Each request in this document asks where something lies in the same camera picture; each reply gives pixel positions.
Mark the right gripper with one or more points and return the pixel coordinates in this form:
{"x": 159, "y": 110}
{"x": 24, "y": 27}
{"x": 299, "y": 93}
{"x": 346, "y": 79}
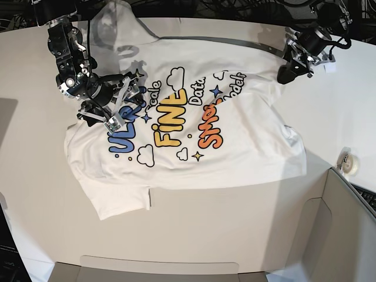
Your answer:
{"x": 105, "y": 95}

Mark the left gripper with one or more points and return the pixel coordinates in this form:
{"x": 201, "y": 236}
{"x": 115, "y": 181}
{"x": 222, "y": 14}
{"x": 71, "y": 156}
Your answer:
{"x": 299, "y": 62}

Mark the white printed t-shirt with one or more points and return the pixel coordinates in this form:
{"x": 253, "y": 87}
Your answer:
{"x": 206, "y": 121}

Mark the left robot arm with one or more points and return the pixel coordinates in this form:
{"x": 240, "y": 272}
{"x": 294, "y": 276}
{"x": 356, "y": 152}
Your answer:
{"x": 314, "y": 45}

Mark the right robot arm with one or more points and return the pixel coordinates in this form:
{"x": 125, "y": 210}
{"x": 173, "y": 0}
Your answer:
{"x": 69, "y": 47}

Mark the clear tape roll dispenser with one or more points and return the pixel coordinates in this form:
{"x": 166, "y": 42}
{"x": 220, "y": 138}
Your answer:
{"x": 347, "y": 163}

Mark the black keyboard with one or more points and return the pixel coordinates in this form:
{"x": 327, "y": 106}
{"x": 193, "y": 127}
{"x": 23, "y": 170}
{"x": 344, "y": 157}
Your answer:
{"x": 367, "y": 197}

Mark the grey cardboard box right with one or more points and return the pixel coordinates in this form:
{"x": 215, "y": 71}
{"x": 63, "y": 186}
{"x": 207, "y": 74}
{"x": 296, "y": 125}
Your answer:
{"x": 341, "y": 243}

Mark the grey cardboard box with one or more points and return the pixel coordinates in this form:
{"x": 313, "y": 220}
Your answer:
{"x": 341, "y": 243}
{"x": 93, "y": 268}

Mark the grey cardboard box bottom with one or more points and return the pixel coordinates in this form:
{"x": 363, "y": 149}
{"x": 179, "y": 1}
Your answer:
{"x": 93, "y": 268}

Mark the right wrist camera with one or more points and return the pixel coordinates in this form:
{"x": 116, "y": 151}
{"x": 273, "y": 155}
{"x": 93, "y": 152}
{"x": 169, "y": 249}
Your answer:
{"x": 113, "y": 124}

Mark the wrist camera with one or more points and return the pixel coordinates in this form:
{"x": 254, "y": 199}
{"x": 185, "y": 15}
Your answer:
{"x": 113, "y": 124}
{"x": 330, "y": 67}

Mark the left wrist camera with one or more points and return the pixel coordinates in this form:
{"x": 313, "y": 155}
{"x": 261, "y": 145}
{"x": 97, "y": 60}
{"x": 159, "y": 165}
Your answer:
{"x": 330, "y": 67}

